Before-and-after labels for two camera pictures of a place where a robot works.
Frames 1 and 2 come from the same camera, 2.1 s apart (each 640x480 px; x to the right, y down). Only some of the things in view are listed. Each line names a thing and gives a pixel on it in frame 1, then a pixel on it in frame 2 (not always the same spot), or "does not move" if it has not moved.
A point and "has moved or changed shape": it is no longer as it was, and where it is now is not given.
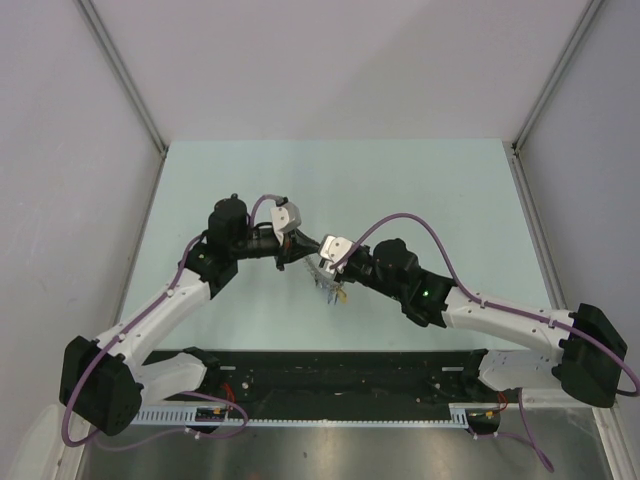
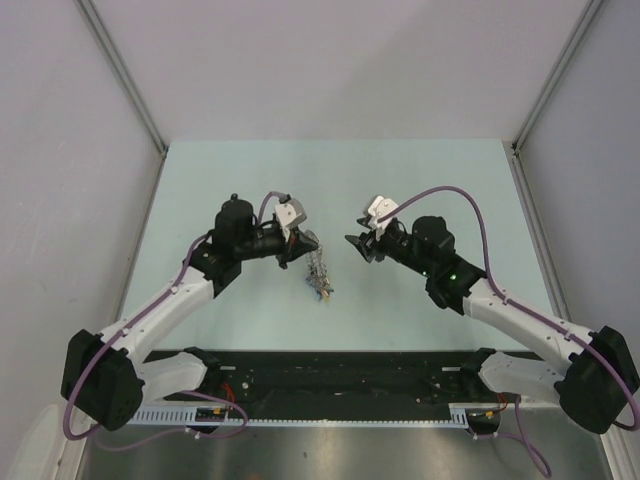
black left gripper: [294, 249] does not move
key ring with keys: [320, 277] has moved or changed shape
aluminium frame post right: [556, 73] does not move
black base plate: [348, 379] does not move
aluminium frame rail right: [536, 234] does not move
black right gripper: [344, 275] to [368, 244]
